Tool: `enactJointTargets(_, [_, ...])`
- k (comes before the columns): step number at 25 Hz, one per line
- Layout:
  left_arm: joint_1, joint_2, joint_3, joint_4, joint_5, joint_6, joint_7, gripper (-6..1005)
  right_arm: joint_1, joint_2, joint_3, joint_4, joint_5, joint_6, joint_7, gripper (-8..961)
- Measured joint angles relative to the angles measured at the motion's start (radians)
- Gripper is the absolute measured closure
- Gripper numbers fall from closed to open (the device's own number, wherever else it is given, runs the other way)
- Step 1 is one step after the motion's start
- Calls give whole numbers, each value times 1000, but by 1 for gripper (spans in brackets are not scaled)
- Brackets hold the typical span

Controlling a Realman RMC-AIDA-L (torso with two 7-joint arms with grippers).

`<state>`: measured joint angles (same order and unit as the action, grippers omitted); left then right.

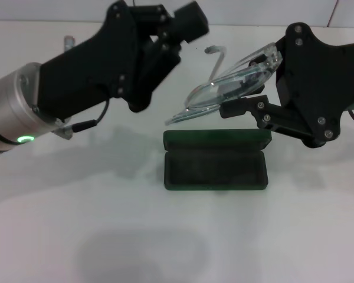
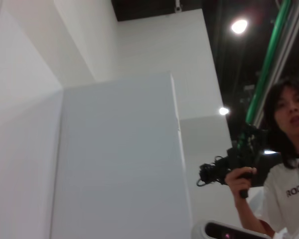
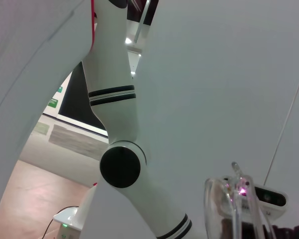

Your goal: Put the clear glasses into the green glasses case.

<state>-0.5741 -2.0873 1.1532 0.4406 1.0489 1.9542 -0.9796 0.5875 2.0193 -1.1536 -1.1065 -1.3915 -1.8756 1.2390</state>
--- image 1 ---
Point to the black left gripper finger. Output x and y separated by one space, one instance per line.
191 22

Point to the green glasses case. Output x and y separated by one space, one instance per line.
215 168

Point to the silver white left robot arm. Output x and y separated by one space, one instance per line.
11 112

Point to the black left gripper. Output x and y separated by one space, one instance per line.
97 73

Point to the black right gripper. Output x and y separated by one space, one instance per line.
318 79

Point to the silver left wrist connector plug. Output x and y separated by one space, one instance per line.
69 42

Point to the clear transparent glasses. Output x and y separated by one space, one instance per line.
206 94

